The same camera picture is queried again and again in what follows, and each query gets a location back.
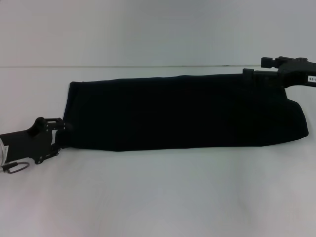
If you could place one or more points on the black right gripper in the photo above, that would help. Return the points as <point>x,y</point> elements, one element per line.
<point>298,71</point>

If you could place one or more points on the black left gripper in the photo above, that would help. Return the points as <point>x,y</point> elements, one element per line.
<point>24,143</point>

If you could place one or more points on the black T-shirt with FREE print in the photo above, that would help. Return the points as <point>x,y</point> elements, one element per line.
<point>172,111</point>

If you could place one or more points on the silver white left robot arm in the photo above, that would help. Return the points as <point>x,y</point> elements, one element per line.
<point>2,153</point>

